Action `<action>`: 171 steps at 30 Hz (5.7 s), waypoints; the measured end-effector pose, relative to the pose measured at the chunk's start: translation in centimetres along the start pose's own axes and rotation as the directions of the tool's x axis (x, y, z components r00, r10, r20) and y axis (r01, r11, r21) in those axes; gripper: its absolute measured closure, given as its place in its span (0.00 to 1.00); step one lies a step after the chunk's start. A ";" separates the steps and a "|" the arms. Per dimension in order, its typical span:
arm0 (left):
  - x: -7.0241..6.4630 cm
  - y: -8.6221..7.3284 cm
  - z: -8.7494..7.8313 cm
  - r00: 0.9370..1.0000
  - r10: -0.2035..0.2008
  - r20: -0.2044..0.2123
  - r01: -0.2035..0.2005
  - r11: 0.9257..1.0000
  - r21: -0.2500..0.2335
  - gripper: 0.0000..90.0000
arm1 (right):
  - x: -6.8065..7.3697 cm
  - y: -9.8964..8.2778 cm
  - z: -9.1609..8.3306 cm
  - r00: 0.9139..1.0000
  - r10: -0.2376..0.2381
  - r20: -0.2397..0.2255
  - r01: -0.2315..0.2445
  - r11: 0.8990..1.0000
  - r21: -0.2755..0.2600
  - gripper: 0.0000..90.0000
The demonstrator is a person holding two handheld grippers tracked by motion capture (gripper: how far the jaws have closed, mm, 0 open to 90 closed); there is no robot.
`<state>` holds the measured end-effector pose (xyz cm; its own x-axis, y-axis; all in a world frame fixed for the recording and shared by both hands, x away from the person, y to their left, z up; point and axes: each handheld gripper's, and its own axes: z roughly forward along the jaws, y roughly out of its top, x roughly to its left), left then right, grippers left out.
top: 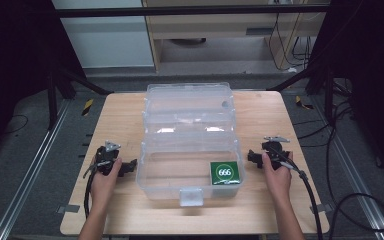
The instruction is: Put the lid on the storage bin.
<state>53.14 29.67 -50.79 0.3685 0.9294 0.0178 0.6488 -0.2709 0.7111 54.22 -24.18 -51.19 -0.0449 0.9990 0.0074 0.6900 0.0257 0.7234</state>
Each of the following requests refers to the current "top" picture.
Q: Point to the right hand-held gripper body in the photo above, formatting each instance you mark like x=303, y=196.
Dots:
x=275, y=151

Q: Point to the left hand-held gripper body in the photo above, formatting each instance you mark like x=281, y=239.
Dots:
x=106, y=156

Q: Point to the person's left hand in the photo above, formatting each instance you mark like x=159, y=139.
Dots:
x=104, y=186

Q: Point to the person's right hand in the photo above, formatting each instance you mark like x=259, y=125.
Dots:
x=278, y=181

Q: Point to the green square box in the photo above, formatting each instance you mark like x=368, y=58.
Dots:
x=225, y=172

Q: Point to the yellow black striped tape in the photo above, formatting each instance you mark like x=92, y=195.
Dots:
x=87, y=107
x=302, y=103

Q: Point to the clear plastic storage box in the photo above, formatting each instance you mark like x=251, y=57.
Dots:
x=188, y=133

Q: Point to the grey tape strip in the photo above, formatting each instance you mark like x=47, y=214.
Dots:
x=322, y=208
x=68, y=209

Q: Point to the black metal stand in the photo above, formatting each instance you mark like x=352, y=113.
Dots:
x=328, y=96
x=51, y=100

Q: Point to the white cabinet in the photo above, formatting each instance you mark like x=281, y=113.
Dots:
x=106, y=43

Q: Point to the black curtain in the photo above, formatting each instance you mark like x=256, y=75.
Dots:
x=370, y=66
x=16, y=60

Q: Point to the light wooden desk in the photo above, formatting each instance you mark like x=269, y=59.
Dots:
x=213, y=25

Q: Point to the aluminium floor rail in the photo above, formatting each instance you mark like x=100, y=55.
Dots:
x=356, y=186
x=30, y=170

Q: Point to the black horizontal frame bar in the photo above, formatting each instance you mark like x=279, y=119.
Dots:
x=193, y=10

